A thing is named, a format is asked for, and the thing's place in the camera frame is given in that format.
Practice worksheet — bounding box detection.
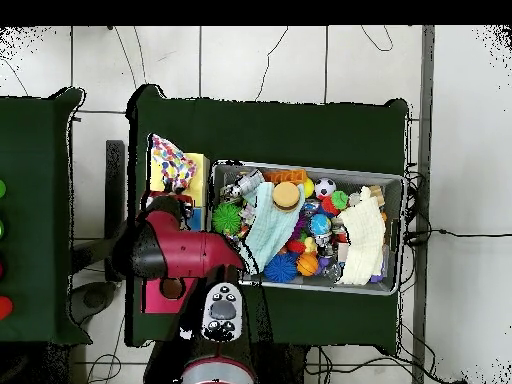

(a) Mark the silver robot toy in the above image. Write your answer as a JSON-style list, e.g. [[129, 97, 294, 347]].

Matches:
[[219, 167, 266, 201]]

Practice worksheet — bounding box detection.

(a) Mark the clear mesh bin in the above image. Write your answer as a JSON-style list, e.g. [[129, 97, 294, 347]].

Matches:
[[202, 159, 407, 297]]

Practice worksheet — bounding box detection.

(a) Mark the small orange basketball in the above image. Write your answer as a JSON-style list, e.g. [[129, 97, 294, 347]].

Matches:
[[296, 252, 320, 278]]

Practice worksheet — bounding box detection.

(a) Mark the wooden box with three holes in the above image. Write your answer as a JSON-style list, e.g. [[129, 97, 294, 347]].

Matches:
[[141, 149, 211, 314]]

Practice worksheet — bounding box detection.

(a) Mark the black cable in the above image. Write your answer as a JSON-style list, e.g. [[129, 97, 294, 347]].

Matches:
[[403, 228, 512, 241]]

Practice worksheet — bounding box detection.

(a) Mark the tan toy burger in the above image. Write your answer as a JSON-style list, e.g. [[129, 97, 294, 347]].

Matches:
[[271, 181, 302, 212]]

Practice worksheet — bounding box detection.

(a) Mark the blue spiky ball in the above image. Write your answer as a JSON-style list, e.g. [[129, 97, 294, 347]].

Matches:
[[262, 252, 299, 284]]

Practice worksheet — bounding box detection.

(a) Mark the blue globe ball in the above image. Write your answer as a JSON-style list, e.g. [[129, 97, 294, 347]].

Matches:
[[308, 213, 333, 237]]

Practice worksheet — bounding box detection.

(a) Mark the dark green table cloth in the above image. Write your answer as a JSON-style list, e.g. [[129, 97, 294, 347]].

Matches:
[[124, 83, 410, 357], [0, 86, 93, 347]]

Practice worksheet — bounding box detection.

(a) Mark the black flat stand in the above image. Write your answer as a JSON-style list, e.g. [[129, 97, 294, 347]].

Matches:
[[104, 139, 126, 283]]

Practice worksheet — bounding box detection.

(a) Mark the orange plastic block toy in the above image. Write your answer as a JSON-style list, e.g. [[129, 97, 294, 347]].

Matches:
[[262, 168, 309, 186]]

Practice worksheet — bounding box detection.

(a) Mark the light blue cloth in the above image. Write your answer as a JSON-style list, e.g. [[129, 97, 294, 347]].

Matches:
[[239, 181, 306, 275]]

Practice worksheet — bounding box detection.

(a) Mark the grey round base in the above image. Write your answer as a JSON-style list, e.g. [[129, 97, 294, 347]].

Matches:
[[67, 280, 117, 325]]

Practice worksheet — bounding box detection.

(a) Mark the multicolour spotted cloth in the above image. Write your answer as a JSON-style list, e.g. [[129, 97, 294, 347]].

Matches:
[[150, 133, 198, 193]]

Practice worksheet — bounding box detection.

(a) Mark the small soccer ball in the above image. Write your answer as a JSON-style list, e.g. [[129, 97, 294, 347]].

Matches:
[[313, 177, 338, 200]]

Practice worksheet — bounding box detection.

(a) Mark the cream white cloth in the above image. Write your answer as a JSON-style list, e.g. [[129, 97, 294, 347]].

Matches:
[[334, 185, 388, 287]]

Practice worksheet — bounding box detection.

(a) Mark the green spiky ball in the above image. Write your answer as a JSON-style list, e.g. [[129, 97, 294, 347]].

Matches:
[[211, 201, 243, 235]]

